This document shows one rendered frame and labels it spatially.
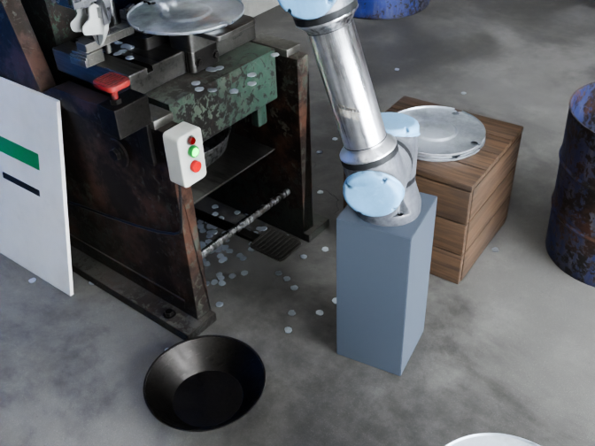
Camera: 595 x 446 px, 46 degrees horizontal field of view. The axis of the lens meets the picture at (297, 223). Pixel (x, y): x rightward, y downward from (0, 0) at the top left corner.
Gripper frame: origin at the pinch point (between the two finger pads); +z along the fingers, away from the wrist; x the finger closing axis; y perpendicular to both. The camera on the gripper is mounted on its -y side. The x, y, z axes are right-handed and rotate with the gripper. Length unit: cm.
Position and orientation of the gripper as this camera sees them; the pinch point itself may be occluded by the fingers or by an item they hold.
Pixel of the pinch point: (102, 37)
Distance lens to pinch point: 152.4
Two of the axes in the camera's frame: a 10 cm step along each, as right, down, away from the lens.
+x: 7.9, 3.5, -5.1
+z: 0.4, 8.0, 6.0
